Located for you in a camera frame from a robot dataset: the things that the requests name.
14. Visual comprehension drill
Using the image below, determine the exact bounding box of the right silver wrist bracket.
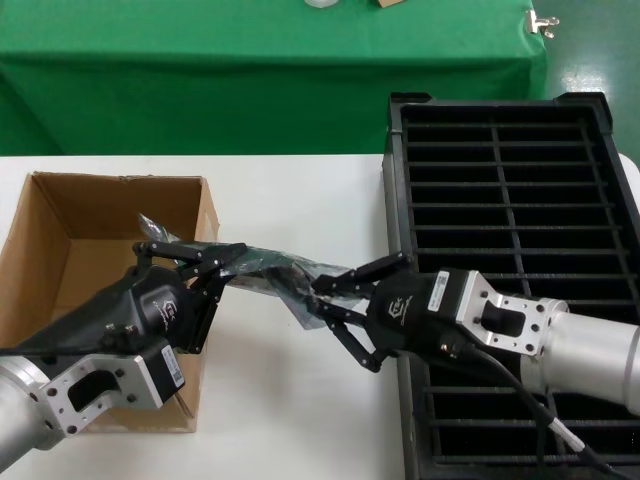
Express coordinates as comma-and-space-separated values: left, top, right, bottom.
459, 271, 570, 359

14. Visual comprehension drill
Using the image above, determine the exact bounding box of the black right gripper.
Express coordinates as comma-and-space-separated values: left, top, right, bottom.
314, 252, 481, 375

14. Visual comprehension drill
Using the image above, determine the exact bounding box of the left silver wrist bracket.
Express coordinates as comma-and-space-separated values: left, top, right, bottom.
29, 341, 169, 442

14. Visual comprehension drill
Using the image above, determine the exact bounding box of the black slotted plastic container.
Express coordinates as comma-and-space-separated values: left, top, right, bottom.
379, 91, 640, 480

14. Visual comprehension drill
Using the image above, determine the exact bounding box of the silver wrist bracket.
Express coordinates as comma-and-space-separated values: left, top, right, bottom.
29, 341, 169, 442
459, 271, 570, 359

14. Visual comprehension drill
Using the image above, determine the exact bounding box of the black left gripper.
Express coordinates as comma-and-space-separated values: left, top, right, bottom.
107, 241, 249, 409

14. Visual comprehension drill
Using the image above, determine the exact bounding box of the silver metal table clamp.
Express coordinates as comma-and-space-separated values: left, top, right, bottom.
526, 8, 560, 39

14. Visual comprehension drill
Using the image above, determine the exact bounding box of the large open brown cardboard box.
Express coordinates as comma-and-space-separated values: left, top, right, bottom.
0, 171, 221, 434

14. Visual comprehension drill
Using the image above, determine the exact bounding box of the thick black right gripper cable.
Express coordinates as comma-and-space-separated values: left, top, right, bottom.
439, 337, 619, 480

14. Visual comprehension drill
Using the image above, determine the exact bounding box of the translucent grey antistatic bag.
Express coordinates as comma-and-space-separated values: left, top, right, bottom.
137, 212, 366, 332

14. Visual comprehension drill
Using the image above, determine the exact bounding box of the left black camera shroud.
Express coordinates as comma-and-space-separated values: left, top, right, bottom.
0, 277, 144, 362

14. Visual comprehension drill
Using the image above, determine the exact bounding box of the green tablecloth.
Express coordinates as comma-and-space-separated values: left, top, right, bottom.
0, 0, 549, 156

